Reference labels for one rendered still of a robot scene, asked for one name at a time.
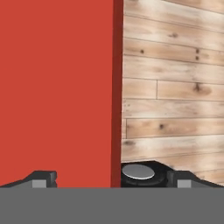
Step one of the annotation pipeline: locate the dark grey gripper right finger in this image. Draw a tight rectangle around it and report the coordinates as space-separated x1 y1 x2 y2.
166 170 224 189

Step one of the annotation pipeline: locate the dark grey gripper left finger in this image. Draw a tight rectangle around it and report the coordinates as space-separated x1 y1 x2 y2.
0 170 59 189

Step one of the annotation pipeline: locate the red counter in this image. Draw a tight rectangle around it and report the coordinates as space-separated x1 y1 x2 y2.
0 0 124 189

